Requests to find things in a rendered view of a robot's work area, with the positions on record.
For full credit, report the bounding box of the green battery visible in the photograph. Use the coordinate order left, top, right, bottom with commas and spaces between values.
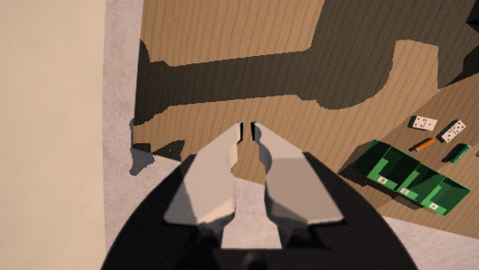
447, 143, 471, 163

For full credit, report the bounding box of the white domino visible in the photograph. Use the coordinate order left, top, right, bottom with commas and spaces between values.
409, 116, 437, 130
439, 119, 466, 142

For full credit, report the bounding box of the orange battery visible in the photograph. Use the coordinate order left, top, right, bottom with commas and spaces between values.
413, 138, 435, 152

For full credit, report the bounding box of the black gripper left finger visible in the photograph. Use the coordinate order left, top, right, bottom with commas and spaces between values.
100, 121, 243, 270

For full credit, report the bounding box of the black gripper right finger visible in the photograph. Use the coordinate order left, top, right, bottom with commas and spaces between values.
251, 121, 418, 270

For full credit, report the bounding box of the green three-compartment bin rack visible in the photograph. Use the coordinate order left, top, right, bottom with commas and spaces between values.
353, 140, 472, 217

